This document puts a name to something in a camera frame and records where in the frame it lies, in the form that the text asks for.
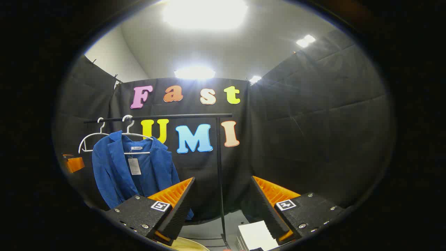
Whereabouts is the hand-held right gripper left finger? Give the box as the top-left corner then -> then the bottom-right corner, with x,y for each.
105,177 -> 195,246

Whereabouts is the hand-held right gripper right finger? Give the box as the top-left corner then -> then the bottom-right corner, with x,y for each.
250,176 -> 345,244

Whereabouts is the beige laundry hamper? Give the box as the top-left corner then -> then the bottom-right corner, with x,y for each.
171,237 -> 209,251

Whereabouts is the blue corduroy jacket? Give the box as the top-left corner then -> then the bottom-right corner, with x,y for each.
92,131 -> 194,220

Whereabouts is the white plastic hanger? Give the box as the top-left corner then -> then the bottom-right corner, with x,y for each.
78,117 -> 110,154
120,115 -> 154,155

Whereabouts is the black metal clothes rack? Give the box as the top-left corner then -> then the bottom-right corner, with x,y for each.
84,113 -> 232,250

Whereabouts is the black backdrop cloth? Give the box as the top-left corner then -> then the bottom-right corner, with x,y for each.
54,30 -> 396,222

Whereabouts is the large ceiling light panel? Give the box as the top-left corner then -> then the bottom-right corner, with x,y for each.
163,0 -> 248,30

